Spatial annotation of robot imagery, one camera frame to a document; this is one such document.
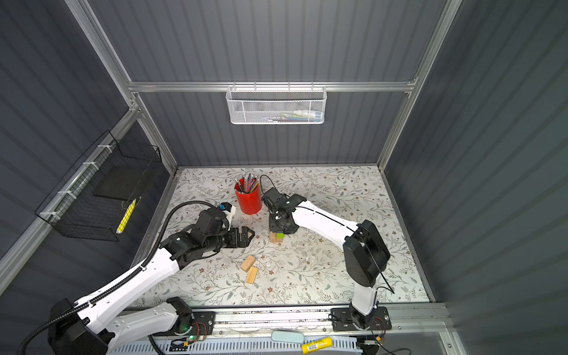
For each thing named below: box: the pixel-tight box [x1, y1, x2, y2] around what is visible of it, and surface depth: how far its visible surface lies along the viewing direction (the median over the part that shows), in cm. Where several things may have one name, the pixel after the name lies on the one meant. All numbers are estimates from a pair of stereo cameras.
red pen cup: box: [234, 173, 263, 216], surface depth 98 cm
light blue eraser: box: [270, 330, 305, 344], surface depth 71 cm
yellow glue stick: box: [301, 336, 333, 355], surface depth 69 cm
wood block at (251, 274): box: [245, 266, 259, 284], surface depth 84 cm
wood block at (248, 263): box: [240, 255, 256, 273], surface depth 87 cm
